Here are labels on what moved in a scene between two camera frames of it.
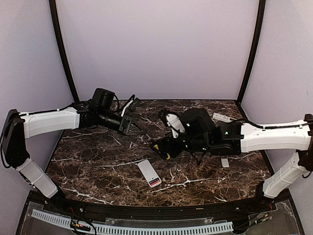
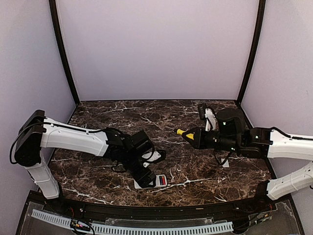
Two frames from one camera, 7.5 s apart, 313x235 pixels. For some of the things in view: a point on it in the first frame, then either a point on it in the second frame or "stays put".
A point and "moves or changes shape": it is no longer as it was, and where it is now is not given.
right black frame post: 260,23 stays put
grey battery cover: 225,162 stays put
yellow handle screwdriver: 156,146 moves or changes shape
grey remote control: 149,173 moves or changes shape
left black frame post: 60,43 stays put
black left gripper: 128,119 to 144,182
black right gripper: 173,150 to 198,141
